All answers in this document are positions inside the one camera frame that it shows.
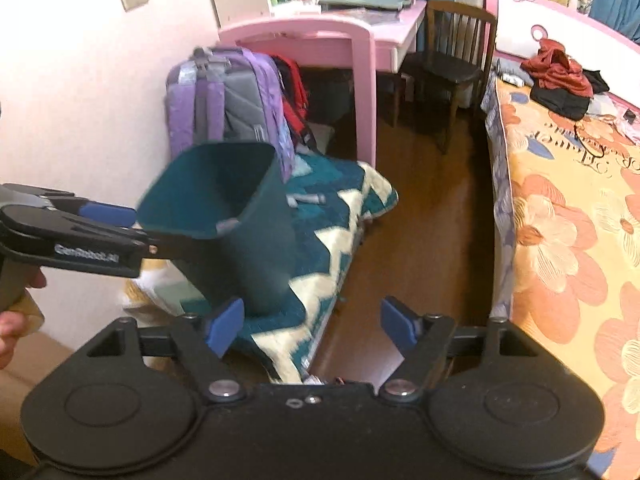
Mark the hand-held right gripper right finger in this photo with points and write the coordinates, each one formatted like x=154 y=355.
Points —
x=400 y=325

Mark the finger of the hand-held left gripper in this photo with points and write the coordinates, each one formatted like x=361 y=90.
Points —
x=161 y=247
x=107 y=214

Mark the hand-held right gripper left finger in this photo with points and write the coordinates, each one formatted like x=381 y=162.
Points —
x=226 y=327

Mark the dark teal plastic bin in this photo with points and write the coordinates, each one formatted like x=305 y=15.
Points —
x=250 y=260

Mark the coffee stick sachet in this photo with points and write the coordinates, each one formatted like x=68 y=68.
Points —
x=305 y=199

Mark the person's left hand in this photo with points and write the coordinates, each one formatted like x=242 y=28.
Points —
x=7 y=335

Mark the patchwork quilt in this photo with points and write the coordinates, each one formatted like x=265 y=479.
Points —
x=320 y=240

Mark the purple backpack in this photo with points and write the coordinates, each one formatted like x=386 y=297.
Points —
x=220 y=105

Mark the bed with orange floral sheet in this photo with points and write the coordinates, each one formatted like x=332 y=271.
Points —
x=560 y=260

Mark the red backpack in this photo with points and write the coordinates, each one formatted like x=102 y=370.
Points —
x=295 y=90

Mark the dark wooden chair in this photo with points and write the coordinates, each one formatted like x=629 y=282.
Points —
x=440 y=67

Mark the red clothing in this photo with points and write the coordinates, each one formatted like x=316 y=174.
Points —
x=555 y=70

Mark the pink and white headboard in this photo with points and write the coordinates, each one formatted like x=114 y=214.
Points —
x=515 y=30

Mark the blue curtain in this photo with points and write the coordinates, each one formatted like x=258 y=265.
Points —
x=615 y=0

